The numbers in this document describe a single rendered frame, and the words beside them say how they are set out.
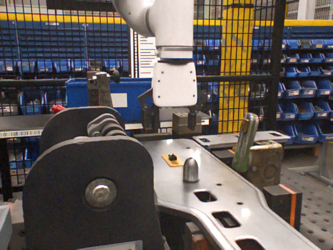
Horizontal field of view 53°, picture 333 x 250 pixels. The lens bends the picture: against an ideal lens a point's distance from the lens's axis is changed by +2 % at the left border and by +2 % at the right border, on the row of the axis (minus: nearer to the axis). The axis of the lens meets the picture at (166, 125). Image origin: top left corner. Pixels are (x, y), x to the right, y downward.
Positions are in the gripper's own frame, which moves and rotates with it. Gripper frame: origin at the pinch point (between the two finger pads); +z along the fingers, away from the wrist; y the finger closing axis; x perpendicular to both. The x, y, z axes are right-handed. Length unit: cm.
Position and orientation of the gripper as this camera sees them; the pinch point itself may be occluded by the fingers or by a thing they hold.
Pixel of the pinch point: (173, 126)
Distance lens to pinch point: 78.8
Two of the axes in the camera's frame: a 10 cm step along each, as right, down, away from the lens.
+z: -0.1, 9.8, 2.2
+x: -2.7, -2.1, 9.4
